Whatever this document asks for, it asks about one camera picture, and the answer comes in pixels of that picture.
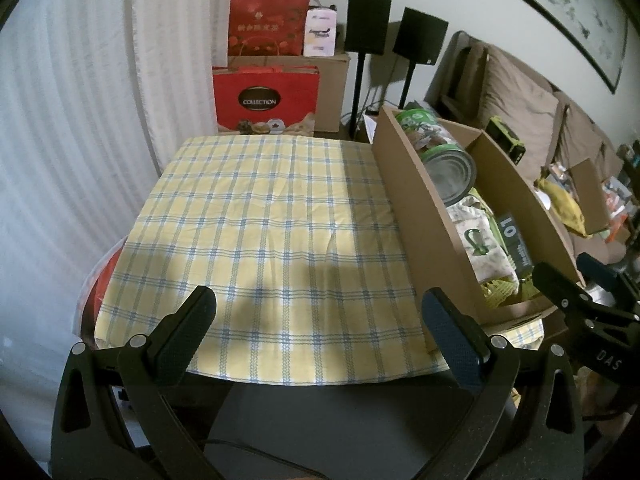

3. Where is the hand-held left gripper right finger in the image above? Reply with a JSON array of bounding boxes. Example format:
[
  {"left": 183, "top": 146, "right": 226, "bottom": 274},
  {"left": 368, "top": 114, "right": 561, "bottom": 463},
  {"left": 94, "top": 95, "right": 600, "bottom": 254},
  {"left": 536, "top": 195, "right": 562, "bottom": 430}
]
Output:
[{"left": 421, "top": 287, "right": 586, "bottom": 480}]

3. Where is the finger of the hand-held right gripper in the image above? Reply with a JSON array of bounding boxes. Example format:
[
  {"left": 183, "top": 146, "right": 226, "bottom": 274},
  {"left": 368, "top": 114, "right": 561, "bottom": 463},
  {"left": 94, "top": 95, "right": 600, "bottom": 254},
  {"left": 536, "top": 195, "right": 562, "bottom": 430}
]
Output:
[
  {"left": 576, "top": 254, "right": 640, "bottom": 306},
  {"left": 531, "top": 261, "right": 596, "bottom": 313}
]

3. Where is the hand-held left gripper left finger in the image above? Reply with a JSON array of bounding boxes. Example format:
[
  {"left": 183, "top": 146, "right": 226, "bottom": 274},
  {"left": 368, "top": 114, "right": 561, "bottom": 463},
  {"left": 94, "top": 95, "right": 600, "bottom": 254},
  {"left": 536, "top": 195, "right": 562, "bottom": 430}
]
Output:
[{"left": 50, "top": 285, "right": 226, "bottom": 480}]

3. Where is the yellow shuttlecock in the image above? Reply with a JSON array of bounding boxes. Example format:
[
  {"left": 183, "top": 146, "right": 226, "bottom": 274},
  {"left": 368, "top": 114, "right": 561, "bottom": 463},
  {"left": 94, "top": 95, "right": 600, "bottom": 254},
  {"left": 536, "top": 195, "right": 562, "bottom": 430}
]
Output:
[{"left": 481, "top": 280, "right": 518, "bottom": 308}]

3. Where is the floral cloth pouch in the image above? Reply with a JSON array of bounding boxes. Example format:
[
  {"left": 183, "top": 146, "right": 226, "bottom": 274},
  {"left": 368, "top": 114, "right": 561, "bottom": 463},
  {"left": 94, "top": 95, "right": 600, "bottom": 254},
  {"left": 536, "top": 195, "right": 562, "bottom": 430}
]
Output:
[{"left": 447, "top": 195, "right": 518, "bottom": 286}]

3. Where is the long cardboard box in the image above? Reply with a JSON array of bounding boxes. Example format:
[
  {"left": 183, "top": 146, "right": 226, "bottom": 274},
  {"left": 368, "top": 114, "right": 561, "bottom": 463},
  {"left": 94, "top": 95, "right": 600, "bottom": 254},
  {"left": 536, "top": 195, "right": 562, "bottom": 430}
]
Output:
[{"left": 372, "top": 105, "right": 586, "bottom": 353}]

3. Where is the green labelled tin can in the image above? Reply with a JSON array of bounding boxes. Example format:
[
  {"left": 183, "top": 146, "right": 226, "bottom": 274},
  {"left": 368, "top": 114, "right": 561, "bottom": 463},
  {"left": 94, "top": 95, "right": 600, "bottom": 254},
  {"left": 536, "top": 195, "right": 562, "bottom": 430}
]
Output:
[{"left": 395, "top": 109, "right": 477, "bottom": 206}]

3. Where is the black printed card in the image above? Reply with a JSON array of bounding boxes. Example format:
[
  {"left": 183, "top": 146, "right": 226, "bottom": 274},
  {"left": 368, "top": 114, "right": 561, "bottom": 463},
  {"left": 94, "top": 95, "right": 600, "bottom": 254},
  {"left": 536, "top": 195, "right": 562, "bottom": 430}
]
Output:
[{"left": 497, "top": 210, "right": 533, "bottom": 281}]

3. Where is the yellow plastic bag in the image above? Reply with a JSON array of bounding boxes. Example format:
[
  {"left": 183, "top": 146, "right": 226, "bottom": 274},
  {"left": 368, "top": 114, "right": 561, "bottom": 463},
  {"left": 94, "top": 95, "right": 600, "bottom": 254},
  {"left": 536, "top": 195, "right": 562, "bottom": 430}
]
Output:
[{"left": 537, "top": 177, "right": 587, "bottom": 236}]

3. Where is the red plastic bag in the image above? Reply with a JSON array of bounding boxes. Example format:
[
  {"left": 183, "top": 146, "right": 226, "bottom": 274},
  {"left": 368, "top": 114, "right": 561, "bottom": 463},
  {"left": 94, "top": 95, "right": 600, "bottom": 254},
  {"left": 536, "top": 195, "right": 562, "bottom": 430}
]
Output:
[{"left": 75, "top": 247, "right": 123, "bottom": 336}]

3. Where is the yellow checked tablecloth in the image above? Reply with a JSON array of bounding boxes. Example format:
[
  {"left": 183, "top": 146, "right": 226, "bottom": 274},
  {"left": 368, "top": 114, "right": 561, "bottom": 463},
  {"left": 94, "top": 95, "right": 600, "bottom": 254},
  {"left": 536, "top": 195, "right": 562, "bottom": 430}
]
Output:
[{"left": 95, "top": 135, "right": 546, "bottom": 386}]

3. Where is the green black device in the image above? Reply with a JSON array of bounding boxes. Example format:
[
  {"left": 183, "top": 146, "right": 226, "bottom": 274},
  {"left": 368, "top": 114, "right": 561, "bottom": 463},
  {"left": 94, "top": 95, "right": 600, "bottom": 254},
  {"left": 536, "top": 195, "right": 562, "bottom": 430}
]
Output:
[{"left": 487, "top": 116, "right": 527, "bottom": 166}]

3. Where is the large tan cushion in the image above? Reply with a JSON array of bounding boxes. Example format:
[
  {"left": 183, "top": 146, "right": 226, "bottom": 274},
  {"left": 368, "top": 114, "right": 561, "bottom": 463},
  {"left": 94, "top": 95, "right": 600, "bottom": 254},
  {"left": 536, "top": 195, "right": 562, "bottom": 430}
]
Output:
[{"left": 482, "top": 45, "right": 561, "bottom": 171}]

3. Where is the brown sofa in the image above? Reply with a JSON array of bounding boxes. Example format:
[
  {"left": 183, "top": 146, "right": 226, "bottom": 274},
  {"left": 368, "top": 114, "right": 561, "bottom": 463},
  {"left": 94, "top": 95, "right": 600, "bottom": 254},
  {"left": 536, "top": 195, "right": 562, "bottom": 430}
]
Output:
[{"left": 425, "top": 30, "right": 640, "bottom": 281}]

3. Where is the white curtain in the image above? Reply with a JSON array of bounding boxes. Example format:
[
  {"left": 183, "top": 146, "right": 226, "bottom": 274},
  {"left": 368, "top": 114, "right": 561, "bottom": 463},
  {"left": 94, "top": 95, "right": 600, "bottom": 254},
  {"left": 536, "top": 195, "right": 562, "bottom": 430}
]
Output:
[{"left": 0, "top": 0, "right": 236, "bottom": 461}]

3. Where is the large brown cardboard box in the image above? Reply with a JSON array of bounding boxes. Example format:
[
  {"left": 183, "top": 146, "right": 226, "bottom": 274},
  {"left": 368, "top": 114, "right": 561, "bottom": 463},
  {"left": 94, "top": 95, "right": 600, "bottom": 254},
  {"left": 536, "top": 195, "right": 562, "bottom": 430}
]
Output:
[{"left": 227, "top": 51, "right": 351, "bottom": 133}]

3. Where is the black speaker on stand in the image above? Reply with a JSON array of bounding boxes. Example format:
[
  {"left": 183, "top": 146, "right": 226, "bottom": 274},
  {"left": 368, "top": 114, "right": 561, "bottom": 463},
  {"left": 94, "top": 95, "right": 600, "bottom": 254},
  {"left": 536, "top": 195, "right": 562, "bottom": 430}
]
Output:
[
  {"left": 392, "top": 7, "right": 449, "bottom": 111},
  {"left": 345, "top": 0, "right": 392, "bottom": 133}
]

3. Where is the pink white package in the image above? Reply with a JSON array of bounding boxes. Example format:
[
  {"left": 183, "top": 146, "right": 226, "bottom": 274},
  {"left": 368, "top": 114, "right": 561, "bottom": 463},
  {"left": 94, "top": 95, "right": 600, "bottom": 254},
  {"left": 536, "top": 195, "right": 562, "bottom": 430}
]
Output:
[{"left": 304, "top": 7, "right": 337, "bottom": 57}]

